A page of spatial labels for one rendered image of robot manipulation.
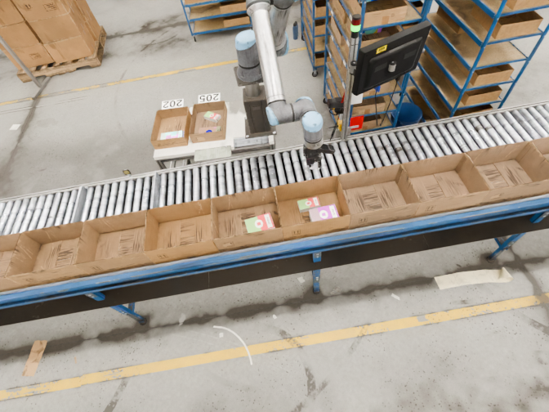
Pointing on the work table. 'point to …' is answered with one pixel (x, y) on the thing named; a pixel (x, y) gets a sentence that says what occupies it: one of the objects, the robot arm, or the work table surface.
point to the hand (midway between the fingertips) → (318, 167)
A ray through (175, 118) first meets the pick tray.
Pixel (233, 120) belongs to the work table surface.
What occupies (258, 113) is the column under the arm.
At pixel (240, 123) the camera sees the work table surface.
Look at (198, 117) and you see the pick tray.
